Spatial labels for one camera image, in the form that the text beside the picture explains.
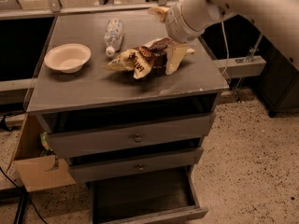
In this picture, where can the grey bottom drawer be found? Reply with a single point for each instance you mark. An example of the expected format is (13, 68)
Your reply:
(160, 197)

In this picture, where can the white paper bowl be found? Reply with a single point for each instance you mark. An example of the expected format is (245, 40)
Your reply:
(67, 58)

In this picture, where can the cardboard box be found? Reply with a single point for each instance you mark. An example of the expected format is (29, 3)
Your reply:
(38, 172)

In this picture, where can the grey top drawer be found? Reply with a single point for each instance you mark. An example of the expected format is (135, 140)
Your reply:
(88, 142)

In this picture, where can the grey drawer cabinet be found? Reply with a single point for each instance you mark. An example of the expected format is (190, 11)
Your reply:
(95, 98)

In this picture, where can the brown chip bag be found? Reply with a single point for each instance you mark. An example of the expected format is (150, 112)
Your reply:
(143, 59)

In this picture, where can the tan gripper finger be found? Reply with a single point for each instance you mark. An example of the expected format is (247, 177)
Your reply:
(159, 12)
(174, 55)

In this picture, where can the grey drawer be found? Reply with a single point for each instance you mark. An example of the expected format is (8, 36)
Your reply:
(160, 197)
(88, 142)
(136, 165)

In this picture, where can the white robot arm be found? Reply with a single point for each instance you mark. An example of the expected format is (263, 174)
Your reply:
(277, 20)

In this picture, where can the clear plastic water bottle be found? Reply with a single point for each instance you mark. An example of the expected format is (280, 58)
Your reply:
(113, 36)

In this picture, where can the grey middle drawer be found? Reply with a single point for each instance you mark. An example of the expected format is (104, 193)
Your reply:
(136, 165)

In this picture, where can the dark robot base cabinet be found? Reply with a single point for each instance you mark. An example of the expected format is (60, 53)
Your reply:
(278, 83)

